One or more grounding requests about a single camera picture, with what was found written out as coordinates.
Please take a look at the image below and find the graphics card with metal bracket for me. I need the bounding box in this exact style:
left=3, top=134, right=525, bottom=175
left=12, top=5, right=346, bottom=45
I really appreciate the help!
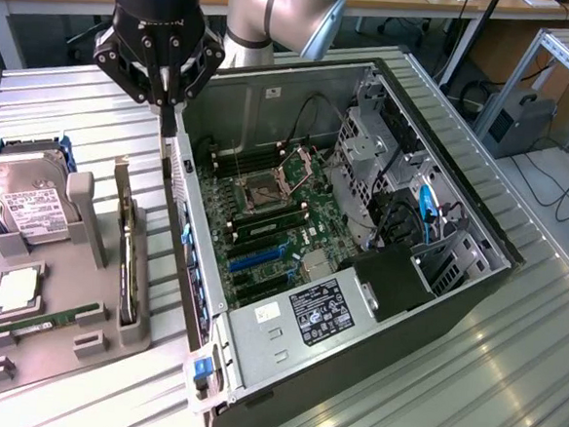
left=102, top=155, right=152, bottom=326

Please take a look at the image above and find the black RAM slot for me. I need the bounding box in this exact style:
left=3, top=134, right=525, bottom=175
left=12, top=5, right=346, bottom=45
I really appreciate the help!
left=230, top=209, right=311, bottom=244
left=224, top=195, right=307, bottom=229
left=213, top=148, right=286, bottom=178
left=211, top=142, right=285, bottom=172
left=214, top=154, right=289, bottom=184
left=210, top=137, right=282, bottom=164
left=227, top=202, right=309, bottom=237

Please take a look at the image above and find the thin metal locking lever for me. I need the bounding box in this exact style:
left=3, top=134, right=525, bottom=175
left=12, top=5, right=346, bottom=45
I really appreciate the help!
left=229, top=137, right=247, bottom=187

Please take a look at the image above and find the blue disk caddy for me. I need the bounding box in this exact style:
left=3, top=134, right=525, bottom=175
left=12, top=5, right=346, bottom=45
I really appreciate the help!
left=0, top=127, right=80, bottom=195

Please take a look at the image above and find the CPU socket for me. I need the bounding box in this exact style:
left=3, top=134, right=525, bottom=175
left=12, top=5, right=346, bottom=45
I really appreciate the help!
left=237, top=170, right=289, bottom=215

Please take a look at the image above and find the silver hard disk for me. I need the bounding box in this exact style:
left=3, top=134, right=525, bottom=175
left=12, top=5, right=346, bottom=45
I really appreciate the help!
left=0, top=146, right=86, bottom=250

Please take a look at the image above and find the green RAM stick white sticker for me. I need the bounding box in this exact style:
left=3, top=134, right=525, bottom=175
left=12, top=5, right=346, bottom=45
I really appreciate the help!
left=232, top=208, right=313, bottom=250

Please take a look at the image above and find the green motherboard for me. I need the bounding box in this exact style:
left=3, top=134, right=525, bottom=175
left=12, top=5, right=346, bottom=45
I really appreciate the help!
left=187, top=136, right=368, bottom=322

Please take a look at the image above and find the perforated metal disk bay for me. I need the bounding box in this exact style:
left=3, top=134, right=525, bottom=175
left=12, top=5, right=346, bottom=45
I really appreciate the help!
left=332, top=102, right=423, bottom=194

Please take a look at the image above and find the black long expansion slot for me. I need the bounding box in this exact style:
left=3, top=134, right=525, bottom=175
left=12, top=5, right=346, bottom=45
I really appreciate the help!
left=224, top=233, right=289, bottom=266
left=235, top=288, right=285, bottom=313
left=233, top=271, right=297, bottom=304

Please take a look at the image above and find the blue expansion slot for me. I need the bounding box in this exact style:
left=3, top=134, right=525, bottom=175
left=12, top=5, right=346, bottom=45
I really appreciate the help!
left=228, top=245, right=292, bottom=279

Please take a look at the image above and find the black office chair base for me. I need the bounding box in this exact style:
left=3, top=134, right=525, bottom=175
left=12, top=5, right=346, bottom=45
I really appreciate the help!
left=354, top=11, right=433, bottom=46

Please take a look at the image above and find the black short expansion slot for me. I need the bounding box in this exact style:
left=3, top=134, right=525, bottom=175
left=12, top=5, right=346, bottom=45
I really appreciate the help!
left=232, top=273, right=261, bottom=291

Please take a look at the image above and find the silver chipset heatsink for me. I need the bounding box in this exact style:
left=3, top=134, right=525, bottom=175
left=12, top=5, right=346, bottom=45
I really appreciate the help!
left=300, top=250, right=337, bottom=283

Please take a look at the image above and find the grey parts rack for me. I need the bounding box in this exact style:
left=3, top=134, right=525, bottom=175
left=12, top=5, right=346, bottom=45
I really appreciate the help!
left=0, top=164, right=164, bottom=415

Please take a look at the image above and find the silver CPU chip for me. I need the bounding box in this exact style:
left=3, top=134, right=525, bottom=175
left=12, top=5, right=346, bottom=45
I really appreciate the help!
left=0, top=267, right=43, bottom=316

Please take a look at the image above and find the black stand pole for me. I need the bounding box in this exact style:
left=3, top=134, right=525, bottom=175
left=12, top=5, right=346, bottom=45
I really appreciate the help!
left=437, top=0, right=506, bottom=96

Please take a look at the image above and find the metal power supply unit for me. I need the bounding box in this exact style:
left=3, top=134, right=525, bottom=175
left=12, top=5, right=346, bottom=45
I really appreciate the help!
left=220, top=258, right=385, bottom=402

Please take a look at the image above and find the black plastic box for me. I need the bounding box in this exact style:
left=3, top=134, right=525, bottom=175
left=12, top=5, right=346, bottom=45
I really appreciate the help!
left=333, top=240, right=440, bottom=329

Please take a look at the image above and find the blue case latch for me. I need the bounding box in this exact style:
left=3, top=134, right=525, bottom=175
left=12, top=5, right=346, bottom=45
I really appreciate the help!
left=191, top=357, right=215, bottom=383

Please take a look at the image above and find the open black PC case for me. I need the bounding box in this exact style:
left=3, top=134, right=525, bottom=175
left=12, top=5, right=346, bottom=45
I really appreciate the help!
left=139, top=42, right=540, bottom=427

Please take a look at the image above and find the black wire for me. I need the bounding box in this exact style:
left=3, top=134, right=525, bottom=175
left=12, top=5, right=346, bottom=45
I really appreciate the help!
left=287, top=91, right=347, bottom=150

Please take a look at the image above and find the blue flat wire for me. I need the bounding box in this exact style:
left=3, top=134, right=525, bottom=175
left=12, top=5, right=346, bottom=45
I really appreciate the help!
left=413, top=181, right=439, bottom=246

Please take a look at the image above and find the grey floor unit with handle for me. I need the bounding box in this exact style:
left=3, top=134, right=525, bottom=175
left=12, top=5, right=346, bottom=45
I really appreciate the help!
left=476, top=84, right=560, bottom=164

